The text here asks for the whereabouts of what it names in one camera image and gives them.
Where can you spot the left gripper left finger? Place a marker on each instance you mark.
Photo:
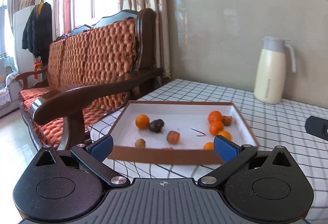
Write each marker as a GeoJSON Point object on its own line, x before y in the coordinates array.
{"type": "Point", "coordinates": [91, 159]}

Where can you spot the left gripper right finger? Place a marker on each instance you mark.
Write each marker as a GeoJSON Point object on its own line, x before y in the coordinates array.
{"type": "Point", "coordinates": [233, 157]}

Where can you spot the small orange kumquat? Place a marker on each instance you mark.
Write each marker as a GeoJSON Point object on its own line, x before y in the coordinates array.
{"type": "Point", "coordinates": [225, 134]}

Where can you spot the wrinkled tangerine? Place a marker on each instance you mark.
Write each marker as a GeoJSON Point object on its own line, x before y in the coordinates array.
{"type": "Point", "coordinates": [208, 146]}

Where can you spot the small orange tangerine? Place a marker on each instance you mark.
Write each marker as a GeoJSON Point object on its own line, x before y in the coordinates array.
{"type": "Point", "coordinates": [216, 127]}

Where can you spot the white tray brown rim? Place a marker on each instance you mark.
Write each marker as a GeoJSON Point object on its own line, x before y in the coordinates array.
{"type": "Point", "coordinates": [187, 118]}

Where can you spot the cut orange carrot piece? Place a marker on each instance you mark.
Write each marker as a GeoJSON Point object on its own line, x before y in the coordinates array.
{"type": "Point", "coordinates": [173, 137]}

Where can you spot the brown kiwi fruit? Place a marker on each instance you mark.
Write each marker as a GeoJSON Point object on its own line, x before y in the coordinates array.
{"type": "Point", "coordinates": [140, 143]}

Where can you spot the cream thermos jug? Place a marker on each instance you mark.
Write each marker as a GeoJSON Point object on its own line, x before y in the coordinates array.
{"type": "Point", "coordinates": [271, 70]}

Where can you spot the dark passion fruit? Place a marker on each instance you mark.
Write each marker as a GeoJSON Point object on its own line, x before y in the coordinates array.
{"type": "Point", "coordinates": [156, 125]}

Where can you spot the wooden sofa orange cushions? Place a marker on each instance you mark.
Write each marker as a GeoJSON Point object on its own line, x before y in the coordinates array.
{"type": "Point", "coordinates": [91, 73]}

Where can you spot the grey armchair with lace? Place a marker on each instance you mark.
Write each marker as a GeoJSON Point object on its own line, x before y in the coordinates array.
{"type": "Point", "coordinates": [9, 90]}

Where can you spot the black coat on rack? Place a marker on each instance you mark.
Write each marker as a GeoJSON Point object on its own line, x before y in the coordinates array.
{"type": "Point", "coordinates": [37, 34]}

